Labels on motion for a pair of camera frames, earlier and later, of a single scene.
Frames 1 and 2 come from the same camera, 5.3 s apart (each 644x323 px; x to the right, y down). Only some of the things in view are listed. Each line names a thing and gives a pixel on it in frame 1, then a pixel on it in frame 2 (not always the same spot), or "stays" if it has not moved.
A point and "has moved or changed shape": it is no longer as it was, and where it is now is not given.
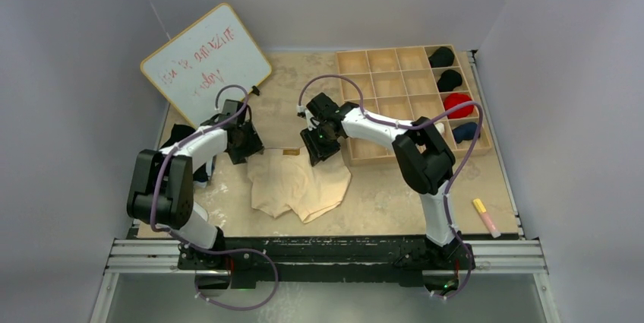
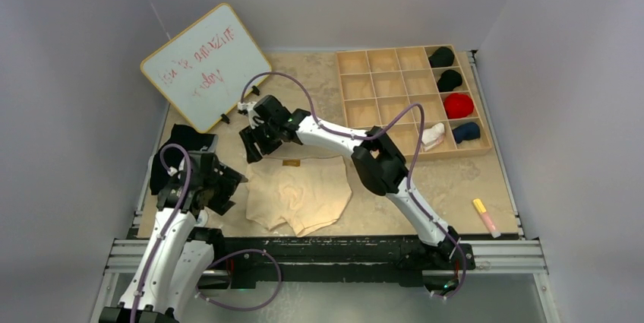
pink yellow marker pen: [486, 220] stays
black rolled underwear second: [449, 80] stays
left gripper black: [253, 146] -> [228, 180]
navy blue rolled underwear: [466, 131] stays
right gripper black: [318, 153] -> [250, 137]
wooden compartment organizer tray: [408, 83] stays
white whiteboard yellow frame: [216, 52] stays
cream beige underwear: [289, 178] has moved or changed shape
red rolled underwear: [456, 99] stays
